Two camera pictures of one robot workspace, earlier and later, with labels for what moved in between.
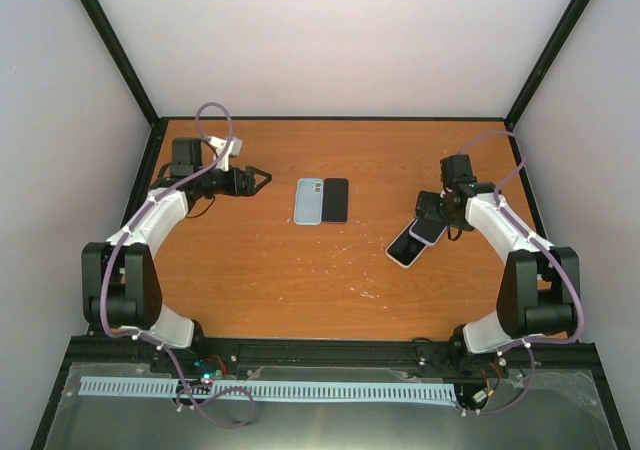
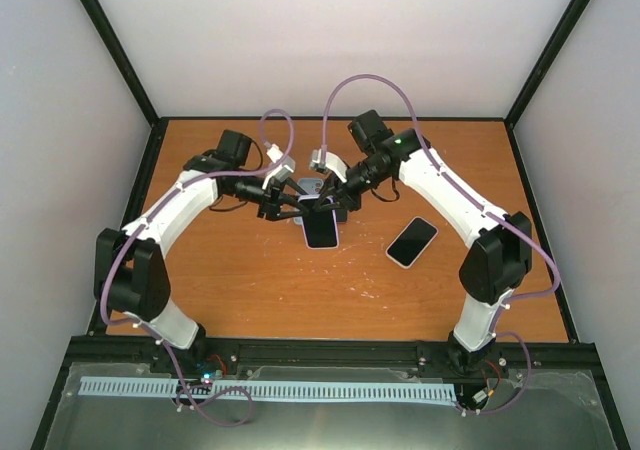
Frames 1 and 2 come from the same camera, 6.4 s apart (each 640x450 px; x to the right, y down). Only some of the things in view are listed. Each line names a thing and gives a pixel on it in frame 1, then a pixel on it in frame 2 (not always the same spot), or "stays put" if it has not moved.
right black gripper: x=430 y=211 -> x=345 y=198
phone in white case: x=406 y=248 stays put
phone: x=428 y=231 -> x=319 y=224
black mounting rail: x=325 y=350 stays put
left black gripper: x=246 y=177 -> x=271 y=202
